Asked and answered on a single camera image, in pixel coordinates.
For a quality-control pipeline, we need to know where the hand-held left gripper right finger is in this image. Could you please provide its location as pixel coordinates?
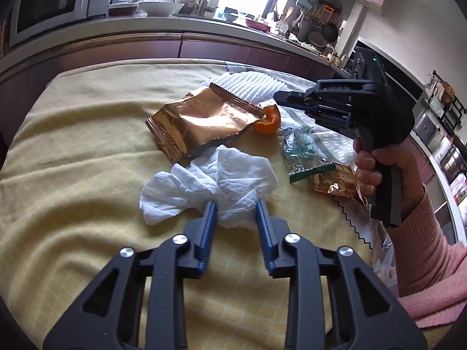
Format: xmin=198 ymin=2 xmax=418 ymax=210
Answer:
xmin=255 ymin=199 xmax=427 ymax=350

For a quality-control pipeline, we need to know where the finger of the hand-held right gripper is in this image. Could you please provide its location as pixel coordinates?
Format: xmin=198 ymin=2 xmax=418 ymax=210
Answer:
xmin=273 ymin=79 xmax=365 ymax=108
xmin=304 ymin=106 xmax=354 ymax=132

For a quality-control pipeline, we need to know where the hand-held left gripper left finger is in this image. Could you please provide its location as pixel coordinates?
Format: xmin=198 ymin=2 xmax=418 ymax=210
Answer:
xmin=43 ymin=200 xmax=218 ymax=350

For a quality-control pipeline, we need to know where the orange peel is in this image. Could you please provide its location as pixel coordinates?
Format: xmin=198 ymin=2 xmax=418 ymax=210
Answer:
xmin=253 ymin=105 xmax=281 ymax=135

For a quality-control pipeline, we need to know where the clear green snack wrapper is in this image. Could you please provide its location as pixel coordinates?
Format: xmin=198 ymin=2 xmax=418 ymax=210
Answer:
xmin=281 ymin=126 xmax=336 ymax=185

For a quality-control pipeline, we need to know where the white ribbed paper towel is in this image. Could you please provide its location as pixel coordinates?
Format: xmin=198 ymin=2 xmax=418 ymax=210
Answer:
xmin=202 ymin=72 xmax=289 ymax=106

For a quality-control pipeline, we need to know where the white tissue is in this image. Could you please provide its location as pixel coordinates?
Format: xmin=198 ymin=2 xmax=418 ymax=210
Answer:
xmin=140 ymin=145 xmax=278 ymax=230

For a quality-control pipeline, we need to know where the large copper foil snack bag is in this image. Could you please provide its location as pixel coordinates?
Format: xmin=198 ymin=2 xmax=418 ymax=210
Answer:
xmin=145 ymin=83 xmax=264 ymax=165

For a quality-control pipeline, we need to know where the person's right forearm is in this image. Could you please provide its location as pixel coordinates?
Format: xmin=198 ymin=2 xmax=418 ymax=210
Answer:
xmin=387 ymin=185 xmax=467 ymax=330

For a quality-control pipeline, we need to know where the person's right hand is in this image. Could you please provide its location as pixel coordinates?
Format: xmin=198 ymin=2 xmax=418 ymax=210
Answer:
xmin=353 ymin=143 xmax=426 ymax=216

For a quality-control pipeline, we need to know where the small copper foil wrapper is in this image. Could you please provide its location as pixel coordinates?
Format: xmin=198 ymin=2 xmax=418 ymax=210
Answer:
xmin=311 ymin=163 xmax=369 ymax=210

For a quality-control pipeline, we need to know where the storage shelf rack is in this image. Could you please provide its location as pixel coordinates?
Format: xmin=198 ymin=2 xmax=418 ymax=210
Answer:
xmin=412 ymin=69 xmax=467 ymax=245

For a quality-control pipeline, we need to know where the hanging black frying pan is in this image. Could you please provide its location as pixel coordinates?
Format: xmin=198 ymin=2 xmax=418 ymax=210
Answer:
xmin=323 ymin=22 xmax=340 ymax=43

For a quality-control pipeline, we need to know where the yellow checkered tablecloth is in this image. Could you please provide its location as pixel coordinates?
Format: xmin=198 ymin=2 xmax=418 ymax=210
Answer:
xmin=0 ymin=58 xmax=387 ymax=350

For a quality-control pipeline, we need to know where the kitchen counter cabinet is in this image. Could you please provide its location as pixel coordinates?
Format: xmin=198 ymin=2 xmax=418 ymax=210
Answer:
xmin=0 ymin=16 xmax=351 ymax=146

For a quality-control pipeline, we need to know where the red food container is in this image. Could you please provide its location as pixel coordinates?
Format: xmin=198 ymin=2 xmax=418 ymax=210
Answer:
xmin=108 ymin=3 xmax=141 ymax=17

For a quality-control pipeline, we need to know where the white microwave oven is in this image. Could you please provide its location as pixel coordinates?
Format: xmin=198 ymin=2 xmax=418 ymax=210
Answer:
xmin=7 ymin=0 xmax=110 ymax=48

